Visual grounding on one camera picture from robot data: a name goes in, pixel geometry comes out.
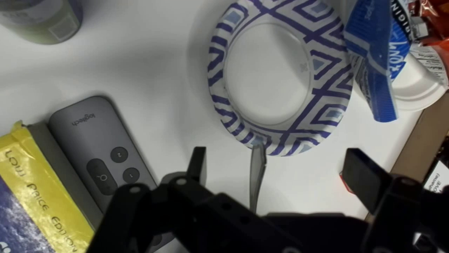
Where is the open cardboard box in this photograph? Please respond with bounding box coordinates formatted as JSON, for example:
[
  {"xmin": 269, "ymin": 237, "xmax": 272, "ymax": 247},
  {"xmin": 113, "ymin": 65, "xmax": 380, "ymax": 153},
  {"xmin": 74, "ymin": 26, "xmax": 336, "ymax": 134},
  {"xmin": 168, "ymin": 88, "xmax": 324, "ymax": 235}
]
[{"xmin": 390, "ymin": 89, "xmax": 449, "ymax": 195}]

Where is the empty blue patterned paper plate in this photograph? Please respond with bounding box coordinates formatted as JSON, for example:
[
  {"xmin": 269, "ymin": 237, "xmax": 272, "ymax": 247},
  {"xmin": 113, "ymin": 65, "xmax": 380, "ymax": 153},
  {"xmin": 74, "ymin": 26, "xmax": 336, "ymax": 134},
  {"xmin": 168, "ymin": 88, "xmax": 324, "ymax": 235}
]
[{"xmin": 206, "ymin": 0, "xmax": 355, "ymax": 157}]

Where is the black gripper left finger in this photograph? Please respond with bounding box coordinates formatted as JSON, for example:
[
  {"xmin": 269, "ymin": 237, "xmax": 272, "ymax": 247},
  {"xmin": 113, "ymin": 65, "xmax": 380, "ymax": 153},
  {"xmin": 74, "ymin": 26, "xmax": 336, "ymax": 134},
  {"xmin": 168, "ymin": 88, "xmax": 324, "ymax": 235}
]
[{"xmin": 185, "ymin": 144, "xmax": 207, "ymax": 186}]

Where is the grey remote control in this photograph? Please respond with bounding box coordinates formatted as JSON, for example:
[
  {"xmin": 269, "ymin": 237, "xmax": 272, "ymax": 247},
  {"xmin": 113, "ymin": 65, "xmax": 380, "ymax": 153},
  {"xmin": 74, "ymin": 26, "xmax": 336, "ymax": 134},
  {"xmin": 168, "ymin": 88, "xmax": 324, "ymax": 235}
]
[{"xmin": 47, "ymin": 93, "xmax": 159, "ymax": 216}]

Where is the plain white paper plate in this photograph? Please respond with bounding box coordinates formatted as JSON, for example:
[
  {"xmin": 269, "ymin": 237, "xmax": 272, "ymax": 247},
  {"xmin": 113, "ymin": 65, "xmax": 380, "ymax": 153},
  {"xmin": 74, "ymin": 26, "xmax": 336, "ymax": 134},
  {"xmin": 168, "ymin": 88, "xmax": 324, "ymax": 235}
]
[{"xmin": 390, "ymin": 36, "xmax": 449, "ymax": 112}]

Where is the blue snack bag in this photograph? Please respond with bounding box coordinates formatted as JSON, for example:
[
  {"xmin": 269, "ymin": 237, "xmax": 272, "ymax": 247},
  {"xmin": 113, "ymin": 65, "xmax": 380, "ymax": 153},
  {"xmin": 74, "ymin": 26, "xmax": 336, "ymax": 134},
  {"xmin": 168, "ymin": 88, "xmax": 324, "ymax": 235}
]
[{"xmin": 342, "ymin": 0, "xmax": 412, "ymax": 123}]

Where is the blue yellow textbook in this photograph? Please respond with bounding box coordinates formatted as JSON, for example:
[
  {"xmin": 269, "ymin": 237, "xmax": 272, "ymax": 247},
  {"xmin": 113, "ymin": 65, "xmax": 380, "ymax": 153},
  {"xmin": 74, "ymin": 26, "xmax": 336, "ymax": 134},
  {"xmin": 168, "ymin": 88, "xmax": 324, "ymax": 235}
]
[{"xmin": 0, "ymin": 119, "xmax": 103, "ymax": 253}]

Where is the purple spray bottle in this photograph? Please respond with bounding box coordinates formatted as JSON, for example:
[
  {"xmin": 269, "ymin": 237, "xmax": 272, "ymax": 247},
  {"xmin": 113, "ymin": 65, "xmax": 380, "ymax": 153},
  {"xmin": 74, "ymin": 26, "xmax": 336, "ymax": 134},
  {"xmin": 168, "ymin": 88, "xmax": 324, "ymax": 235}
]
[{"xmin": 0, "ymin": 0, "xmax": 84, "ymax": 46}]

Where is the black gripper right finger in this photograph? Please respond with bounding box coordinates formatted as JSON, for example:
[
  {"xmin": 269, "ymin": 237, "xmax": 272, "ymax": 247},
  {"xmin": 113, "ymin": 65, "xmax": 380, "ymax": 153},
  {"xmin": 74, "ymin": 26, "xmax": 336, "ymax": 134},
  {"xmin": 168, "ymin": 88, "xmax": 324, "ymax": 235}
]
[{"xmin": 339, "ymin": 147, "xmax": 394, "ymax": 216}]

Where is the red chip bag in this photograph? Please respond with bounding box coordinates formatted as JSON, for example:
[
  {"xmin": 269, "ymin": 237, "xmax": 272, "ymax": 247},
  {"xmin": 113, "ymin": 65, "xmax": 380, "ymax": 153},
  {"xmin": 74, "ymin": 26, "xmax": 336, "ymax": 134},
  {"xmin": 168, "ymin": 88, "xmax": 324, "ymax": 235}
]
[{"xmin": 405, "ymin": 0, "xmax": 449, "ymax": 89}]

